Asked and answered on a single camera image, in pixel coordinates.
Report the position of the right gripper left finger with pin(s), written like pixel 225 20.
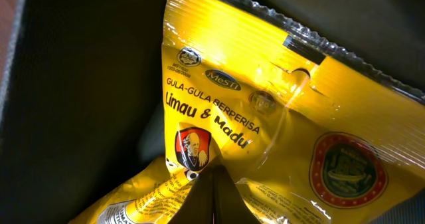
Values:
pixel 198 205

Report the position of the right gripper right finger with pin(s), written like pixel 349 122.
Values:
pixel 229 206

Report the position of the yellow candy bag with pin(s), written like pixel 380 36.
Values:
pixel 308 131

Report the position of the dark green gift box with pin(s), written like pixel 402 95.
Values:
pixel 81 105

